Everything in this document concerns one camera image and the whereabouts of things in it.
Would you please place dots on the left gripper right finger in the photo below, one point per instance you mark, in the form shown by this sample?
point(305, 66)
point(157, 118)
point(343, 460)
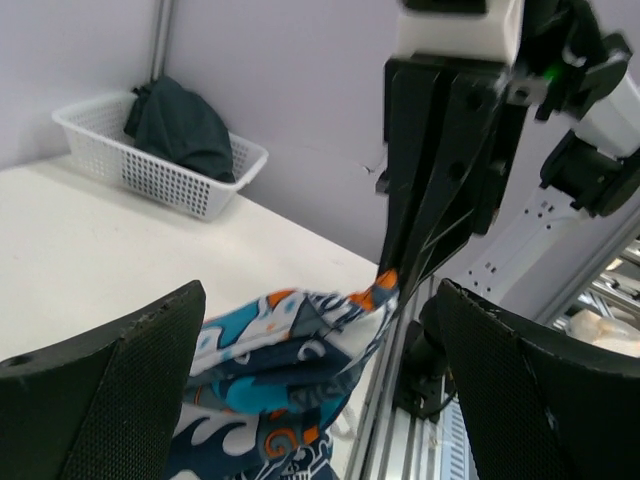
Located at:
point(536, 403)

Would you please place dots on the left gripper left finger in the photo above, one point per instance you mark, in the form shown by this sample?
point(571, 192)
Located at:
point(102, 404)

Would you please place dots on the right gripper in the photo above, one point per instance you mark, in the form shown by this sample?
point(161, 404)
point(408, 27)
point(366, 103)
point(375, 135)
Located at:
point(451, 139)

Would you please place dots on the colourful patterned shorts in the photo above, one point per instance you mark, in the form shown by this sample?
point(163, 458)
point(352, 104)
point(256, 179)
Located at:
point(269, 379)

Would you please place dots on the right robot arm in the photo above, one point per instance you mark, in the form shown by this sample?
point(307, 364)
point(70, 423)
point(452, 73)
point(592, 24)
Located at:
point(575, 174)

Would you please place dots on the dark green shorts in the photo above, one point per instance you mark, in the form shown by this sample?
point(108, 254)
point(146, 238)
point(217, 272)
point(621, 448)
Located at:
point(179, 126)

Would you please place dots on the white plastic basket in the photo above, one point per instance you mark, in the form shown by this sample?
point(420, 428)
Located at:
point(99, 148)

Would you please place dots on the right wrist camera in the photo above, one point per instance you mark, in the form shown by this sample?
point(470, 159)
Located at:
point(494, 35)

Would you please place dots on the aluminium rail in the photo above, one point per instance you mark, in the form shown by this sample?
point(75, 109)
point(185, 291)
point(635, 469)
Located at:
point(392, 442)

